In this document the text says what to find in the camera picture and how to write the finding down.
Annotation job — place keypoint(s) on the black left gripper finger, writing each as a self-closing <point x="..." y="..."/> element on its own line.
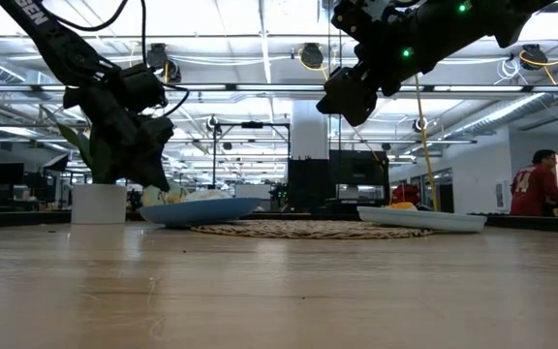
<point x="150" y="172"/>

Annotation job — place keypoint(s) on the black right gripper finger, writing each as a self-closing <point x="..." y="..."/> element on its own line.
<point x="349" y="97"/>

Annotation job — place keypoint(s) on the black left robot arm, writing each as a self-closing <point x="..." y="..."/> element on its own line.
<point x="51" y="34"/>

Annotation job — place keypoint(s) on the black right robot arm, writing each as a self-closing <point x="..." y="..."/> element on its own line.
<point x="453" y="29"/>

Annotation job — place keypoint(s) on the green snake plant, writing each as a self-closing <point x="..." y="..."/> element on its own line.
<point x="81" y="148"/>

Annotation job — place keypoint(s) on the white square column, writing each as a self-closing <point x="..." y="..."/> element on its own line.
<point x="309" y="128"/>

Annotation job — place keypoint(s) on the white plant pot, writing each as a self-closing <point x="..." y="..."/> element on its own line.
<point x="99" y="203"/>

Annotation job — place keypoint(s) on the dark blue plate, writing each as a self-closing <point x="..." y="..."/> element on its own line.
<point x="201" y="212"/>

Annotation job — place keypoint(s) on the black monitor screen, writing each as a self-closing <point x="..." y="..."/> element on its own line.
<point x="361" y="167"/>

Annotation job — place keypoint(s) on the black cabinet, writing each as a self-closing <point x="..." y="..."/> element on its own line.
<point x="308" y="186"/>

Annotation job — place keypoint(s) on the red tool cart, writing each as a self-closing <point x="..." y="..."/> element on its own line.
<point x="405" y="194"/>

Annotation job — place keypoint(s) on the black desk monitor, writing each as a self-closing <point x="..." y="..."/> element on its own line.
<point x="6" y="173"/>

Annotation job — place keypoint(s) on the round woven placemat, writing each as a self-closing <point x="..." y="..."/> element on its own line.
<point x="308" y="230"/>

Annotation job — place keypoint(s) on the light blue plate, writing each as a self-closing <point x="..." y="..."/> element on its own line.
<point x="419" y="220"/>

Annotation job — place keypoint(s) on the person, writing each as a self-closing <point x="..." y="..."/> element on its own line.
<point x="533" y="189"/>

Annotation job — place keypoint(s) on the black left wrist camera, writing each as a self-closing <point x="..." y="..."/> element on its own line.
<point x="138" y="89"/>

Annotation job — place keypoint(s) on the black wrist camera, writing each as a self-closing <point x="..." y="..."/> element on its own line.
<point x="138" y="89"/>
<point x="361" y="22"/>

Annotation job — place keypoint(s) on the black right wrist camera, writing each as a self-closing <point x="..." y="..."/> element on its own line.
<point x="361" y="22"/>

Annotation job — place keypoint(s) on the black frame stand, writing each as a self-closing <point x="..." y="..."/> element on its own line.
<point x="252" y="124"/>

